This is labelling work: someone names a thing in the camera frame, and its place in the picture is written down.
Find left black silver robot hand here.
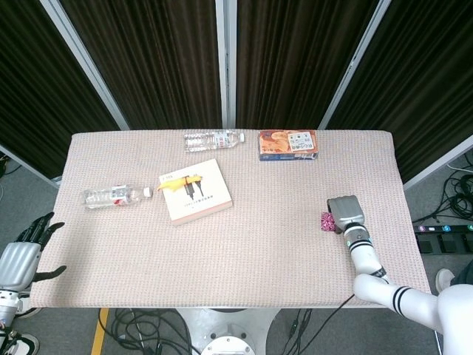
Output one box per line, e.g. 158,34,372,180
0,211,67,291

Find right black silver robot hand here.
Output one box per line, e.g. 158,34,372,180
326,195,367,236

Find pink patterned block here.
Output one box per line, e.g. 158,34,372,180
319,212,336,232

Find black white sneaker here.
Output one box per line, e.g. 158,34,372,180
0,331,41,355
16,305,42,320

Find orange blue snack box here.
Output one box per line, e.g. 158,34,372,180
257,129,319,163

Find yellow floor tape strip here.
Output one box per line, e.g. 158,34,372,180
91,308,111,355

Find clear bottle red label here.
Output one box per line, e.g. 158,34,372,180
81,186,154,209

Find pink waffle weave tablecloth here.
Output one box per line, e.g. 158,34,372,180
27,129,432,308

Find dark jeans leg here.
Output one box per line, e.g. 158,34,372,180
449,271,473,288

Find dark brown curtain panel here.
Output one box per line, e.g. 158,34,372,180
0,0,121,178
327,0,473,184
236,0,380,130
61,0,222,130

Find clear bottle white pink label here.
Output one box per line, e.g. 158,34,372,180
183,129,246,152

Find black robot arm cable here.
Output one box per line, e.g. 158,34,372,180
273,294,356,352

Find black yellow floor cable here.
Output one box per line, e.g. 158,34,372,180
0,154,22,177

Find black coiled floor cables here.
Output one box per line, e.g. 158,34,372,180
430,172,473,225

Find black cable with inline switch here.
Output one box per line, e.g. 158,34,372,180
287,308,314,347

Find black floor cable tangle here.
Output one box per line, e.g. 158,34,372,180
98,307,203,355

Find white USB cable box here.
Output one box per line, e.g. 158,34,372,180
158,158,234,228

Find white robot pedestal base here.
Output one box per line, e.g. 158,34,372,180
173,306,282,355

